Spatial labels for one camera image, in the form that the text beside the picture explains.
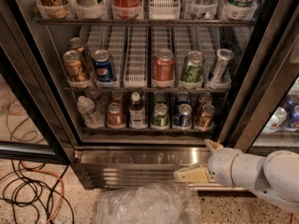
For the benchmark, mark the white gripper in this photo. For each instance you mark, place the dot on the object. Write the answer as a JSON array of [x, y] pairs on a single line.
[[221, 166]]

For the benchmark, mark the green can bottom shelf front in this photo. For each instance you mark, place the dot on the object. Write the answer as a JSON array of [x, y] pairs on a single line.
[[160, 117]]

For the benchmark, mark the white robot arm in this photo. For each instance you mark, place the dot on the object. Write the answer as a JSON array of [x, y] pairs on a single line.
[[274, 178]]

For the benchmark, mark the orange can bottom shelf front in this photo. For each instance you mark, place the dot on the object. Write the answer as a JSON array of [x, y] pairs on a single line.
[[206, 116]]

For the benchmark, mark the orange can shelf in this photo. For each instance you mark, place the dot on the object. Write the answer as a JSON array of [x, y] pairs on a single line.
[[206, 116], [204, 98]]

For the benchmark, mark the blue can bottom shelf front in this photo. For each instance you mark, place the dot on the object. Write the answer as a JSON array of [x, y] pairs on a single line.
[[183, 116]]

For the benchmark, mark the blue can shelf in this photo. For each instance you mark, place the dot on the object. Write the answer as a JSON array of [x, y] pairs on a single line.
[[183, 116], [182, 97]]

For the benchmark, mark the orange can bottom shelf rear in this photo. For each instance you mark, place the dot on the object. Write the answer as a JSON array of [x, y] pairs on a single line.
[[204, 98]]

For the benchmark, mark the blue can bottom shelf rear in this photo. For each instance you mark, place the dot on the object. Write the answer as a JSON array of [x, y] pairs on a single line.
[[182, 97]]

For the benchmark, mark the green can bottom shelf rear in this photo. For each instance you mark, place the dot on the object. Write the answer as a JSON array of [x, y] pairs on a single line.
[[159, 98]]

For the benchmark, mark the white can right compartment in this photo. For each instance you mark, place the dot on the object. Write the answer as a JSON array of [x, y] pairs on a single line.
[[277, 118]]

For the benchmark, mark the green can middle shelf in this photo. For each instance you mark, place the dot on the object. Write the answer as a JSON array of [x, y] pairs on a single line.
[[192, 67]]

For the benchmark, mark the red can middle shelf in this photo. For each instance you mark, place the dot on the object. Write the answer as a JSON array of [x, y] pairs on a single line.
[[163, 67]]

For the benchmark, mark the red can bottom shelf front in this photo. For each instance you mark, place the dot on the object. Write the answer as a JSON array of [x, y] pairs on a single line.
[[115, 115]]

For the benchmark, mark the blue can right compartment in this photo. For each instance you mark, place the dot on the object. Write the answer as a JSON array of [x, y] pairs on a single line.
[[291, 105]]

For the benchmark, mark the silver slim can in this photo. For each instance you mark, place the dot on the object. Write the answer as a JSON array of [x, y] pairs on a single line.
[[218, 69]]

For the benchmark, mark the red can bottom shelf rear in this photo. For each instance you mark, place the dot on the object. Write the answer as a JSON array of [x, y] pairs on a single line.
[[117, 97]]

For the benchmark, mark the stainless steel fridge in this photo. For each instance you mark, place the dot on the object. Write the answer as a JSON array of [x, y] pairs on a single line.
[[107, 158]]

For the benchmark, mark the blue pepsi can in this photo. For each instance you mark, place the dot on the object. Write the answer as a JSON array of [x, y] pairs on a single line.
[[104, 66]]

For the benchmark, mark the gold can middle shelf front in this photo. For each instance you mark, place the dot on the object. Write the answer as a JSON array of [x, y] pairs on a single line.
[[75, 66]]

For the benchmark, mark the empty white tray top shelf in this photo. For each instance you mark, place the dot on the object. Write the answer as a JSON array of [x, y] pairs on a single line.
[[164, 9]]

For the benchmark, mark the gold can middle shelf rear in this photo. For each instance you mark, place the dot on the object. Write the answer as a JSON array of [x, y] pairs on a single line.
[[77, 43]]

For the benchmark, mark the fridge sliding glass door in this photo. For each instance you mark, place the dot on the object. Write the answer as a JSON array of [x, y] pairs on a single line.
[[36, 127]]

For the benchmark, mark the clear plastic bag bin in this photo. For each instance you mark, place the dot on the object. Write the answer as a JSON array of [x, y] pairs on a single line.
[[156, 203]]

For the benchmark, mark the brown juice bottle white cap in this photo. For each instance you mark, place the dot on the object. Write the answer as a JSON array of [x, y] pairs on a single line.
[[137, 111]]

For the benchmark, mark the clear water bottle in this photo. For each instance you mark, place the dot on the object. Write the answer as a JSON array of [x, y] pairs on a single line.
[[89, 112]]

